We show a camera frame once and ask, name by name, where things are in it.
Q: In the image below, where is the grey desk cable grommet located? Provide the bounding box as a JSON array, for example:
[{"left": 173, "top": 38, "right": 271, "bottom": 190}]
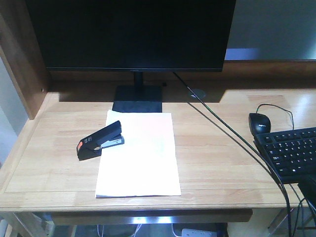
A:
[{"left": 189, "top": 89, "right": 206, "bottom": 99}]

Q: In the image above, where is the black computer mouse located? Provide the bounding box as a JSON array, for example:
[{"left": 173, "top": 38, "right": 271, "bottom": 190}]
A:
[{"left": 248, "top": 113, "right": 271, "bottom": 136}]

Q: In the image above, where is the white paper sheet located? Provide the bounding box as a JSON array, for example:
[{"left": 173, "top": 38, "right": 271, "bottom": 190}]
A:
[{"left": 95, "top": 110, "right": 181, "bottom": 198}]

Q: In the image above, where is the black orange stapler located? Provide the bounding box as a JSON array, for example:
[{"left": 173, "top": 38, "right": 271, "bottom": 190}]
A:
[{"left": 77, "top": 121, "right": 124, "bottom": 161}]

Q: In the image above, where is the white power strip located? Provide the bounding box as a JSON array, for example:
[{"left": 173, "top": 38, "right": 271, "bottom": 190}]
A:
[{"left": 181, "top": 229, "right": 217, "bottom": 237}]

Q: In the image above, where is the black keyboard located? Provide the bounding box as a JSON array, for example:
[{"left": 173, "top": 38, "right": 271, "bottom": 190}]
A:
[{"left": 254, "top": 127, "right": 316, "bottom": 184}]

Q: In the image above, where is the wooden desk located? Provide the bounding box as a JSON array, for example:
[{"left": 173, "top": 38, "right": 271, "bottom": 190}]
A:
[{"left": 0, "top": 0, "right": 316, "bottom": 237}]

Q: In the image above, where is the black computer monitor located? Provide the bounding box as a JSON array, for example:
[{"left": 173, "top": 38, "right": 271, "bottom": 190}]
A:
[{"left": 26, "top": 0, "right": 236, "bottom": 113}]

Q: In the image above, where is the black monitor cable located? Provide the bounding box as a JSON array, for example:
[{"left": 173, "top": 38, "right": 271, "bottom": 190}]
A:
[{"left": 172, "top": 71, "right": 293, "bottom": 237}]

